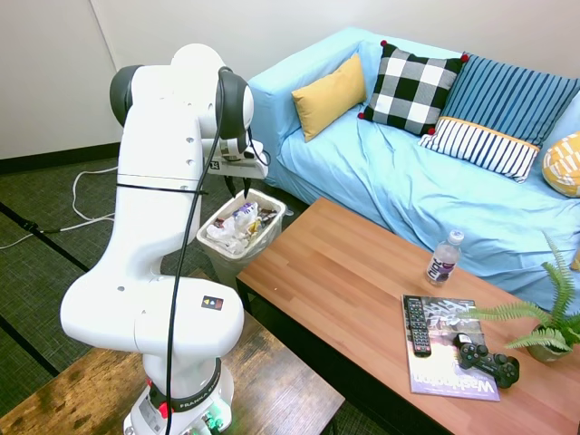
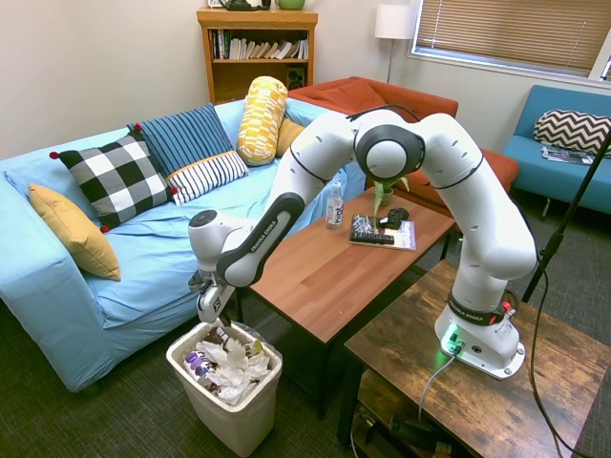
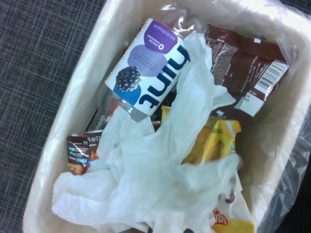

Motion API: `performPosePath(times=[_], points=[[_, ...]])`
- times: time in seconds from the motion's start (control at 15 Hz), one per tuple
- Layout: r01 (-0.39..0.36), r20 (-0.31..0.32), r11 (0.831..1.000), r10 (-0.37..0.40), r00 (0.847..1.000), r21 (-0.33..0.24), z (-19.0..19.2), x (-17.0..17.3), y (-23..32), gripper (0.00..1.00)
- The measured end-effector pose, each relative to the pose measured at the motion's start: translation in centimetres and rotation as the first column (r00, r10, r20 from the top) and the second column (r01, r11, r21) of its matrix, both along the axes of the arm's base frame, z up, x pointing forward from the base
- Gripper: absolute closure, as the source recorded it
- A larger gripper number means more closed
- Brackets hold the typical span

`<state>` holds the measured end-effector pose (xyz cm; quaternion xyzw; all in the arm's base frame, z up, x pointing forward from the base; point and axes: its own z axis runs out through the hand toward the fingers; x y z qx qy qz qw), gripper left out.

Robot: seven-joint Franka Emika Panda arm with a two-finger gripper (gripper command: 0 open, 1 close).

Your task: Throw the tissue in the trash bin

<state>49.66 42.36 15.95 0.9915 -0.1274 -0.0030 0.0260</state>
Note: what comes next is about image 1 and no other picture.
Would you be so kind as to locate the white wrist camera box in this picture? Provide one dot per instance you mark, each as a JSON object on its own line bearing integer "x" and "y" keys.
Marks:
{"x": 256, "y": 151}

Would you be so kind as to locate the plain yellow pillow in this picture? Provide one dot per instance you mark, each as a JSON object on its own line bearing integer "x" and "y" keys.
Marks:
{"x": 331, "y": 95}

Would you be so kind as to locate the tan cushion corner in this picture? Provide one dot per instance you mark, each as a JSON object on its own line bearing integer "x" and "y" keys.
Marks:
{"x": 576, "y": 260}

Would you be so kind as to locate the sofa with blue cover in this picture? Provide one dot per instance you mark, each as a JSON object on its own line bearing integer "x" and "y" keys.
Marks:
{"x": 430, "y": 190}

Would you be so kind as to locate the small black box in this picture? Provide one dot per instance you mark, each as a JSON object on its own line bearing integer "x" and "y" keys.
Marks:
{"x": 462, "y": 340}

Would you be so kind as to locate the green fern plant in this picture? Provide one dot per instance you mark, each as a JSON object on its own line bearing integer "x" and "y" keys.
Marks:
{"x": 512, "y": 312}

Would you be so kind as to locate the crumpled white plastic trash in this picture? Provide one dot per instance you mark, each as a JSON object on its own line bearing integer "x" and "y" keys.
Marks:
{"x": 222, "y": 238}

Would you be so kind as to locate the rustic wooden robot stand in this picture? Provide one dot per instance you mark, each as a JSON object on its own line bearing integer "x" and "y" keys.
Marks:
{"x": 281, "y": 376}

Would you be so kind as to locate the black white checkered pillow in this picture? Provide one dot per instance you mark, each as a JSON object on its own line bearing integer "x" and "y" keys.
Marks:
{"x": 408, "y": 90}

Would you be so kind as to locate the purple white wrapper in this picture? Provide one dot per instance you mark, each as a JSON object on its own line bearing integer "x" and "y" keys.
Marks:
{"x": 248, "y": 209}

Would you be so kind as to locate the black tv remote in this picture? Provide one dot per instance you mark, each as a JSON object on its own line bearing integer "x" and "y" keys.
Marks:
{"x": 418, "y": 326}

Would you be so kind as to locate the blue striped pillow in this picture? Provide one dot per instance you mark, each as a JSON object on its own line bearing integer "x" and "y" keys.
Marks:
{"x": 507, "y": 99}

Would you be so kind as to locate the orange white patterned pillow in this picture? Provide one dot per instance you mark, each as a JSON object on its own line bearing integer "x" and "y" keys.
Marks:
{"x": 564, "y": 165}

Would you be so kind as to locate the clear purple label bottle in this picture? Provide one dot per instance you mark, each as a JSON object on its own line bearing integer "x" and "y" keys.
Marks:
{"x": 441, "y": 265}

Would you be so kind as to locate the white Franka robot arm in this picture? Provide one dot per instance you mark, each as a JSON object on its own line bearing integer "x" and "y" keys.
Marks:
{"x": 149, "y": 226}

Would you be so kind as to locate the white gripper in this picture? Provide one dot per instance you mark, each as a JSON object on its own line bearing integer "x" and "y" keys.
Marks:
{"x": 240, "y": 170}

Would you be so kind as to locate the black game controller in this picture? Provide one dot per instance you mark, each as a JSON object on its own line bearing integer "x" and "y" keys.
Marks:
{"x": 487, "y": 360}

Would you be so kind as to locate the white trash bin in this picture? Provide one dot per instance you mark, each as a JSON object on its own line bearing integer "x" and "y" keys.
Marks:
{"x": 226, "y": 267}

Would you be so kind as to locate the Washington magazine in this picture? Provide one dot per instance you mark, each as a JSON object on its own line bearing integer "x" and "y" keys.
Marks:
{"x": 435, "y": 367}

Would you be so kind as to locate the white navy striped pillow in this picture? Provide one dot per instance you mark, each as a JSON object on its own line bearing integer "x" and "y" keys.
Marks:
{"x": 485, "y": 149}

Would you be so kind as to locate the beige plant pot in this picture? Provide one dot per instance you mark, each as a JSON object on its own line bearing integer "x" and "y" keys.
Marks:
{"x": 541, "y": 351}

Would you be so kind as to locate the reddish wooden coffee table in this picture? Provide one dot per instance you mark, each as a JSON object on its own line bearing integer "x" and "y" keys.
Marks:
{"x": 353, "y": 290}

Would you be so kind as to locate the black floor strip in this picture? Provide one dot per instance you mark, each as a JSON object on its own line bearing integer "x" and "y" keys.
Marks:
{"x": 29, "y": 346}
{"x": 59, "y": 250}

